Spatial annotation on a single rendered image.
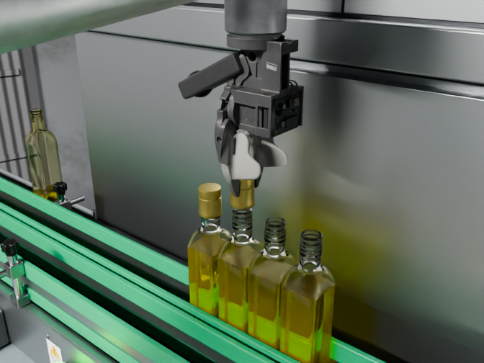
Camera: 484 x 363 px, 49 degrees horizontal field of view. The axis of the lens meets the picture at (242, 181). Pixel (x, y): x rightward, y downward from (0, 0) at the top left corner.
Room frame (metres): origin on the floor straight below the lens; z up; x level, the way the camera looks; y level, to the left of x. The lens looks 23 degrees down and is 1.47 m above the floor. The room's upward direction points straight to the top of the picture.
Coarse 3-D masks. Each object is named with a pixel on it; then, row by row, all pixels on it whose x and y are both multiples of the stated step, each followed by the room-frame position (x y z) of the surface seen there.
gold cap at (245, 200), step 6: (240, 180) 0.66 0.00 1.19; (246, 180) 0.66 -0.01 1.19; (252, 180) 0.67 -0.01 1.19; (240, 186) 0.66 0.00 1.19; (246, 186) 0.66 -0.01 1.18; (252, 186) 0.67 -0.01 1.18; (240, 192) 0.66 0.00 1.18; (246, 192) 0.66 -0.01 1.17; (252, 192) 0.67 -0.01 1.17; (234, 198) 0.67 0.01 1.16; (240, 198) 0.66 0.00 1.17; (246, 198) 0.66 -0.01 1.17; (252, 198) 0.67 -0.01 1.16; (234, 204) 0.66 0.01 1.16; (240, 204) 0.66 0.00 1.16; (246, 204) 0.66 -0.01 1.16; (252, 204) 0.67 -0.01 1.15
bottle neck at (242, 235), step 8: (232, 216) 0.67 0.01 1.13; (240, 216) 0.66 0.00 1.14; (248, 216) 0.67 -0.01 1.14; (232, 224) 0.68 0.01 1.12; (240, 224) 0.66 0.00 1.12; (248, 224) 0.67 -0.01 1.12; (240, 232) 0.66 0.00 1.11; (248, 232) 0.67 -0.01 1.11; (240, 240) 0.66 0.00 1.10; (248, 240) 0.67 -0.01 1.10
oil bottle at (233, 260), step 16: (256, 240) 0.68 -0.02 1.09; (224, 256) 0.66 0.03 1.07; (240, 256) 0.65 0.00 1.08; (224, 272) 0.66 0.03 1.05; (240, 272) 0.64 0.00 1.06; (224, 288) 0.66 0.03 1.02; (240, 288) 0.64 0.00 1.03; (224, 304) 0.66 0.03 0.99; (240, 304) 0.64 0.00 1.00; (224, 320) 0.66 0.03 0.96; (240, 320) 0.64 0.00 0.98
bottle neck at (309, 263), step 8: (304, 232) 0.61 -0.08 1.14; (312, 232) 0.61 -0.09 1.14; (320, 232) 0.61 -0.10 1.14; (304, 240) 0.59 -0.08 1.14; (312, 240) 0.59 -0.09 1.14; (320, 240) 0.59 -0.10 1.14; (304, 248) 0.59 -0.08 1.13; (312, 248) 0.59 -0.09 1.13; (320, 248) 0.60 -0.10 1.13; (304, 256) 0.59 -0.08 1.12; (312, 256) 0.59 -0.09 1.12; (320, 256) 0.60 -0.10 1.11; (304, 264) 0.59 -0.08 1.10; (312, 264) 0.59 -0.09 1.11; (320, 264) 0.60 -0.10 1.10
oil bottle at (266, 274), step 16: (256, 256) 0.64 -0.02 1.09; (288, 256) 0.64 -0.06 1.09; (256, 272) 0.63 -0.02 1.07; (272, 272) 0.61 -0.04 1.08; (256, 288) 0.63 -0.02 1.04; (272, 288) 0.61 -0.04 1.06; (256, 304) 0.63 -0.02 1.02; (272, 304) 0.61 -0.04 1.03; (256, 320) 0.62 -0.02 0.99; (272, 320) 0.61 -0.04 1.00; (256, 336) 0.62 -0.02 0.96; (272, 336) 0.61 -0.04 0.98
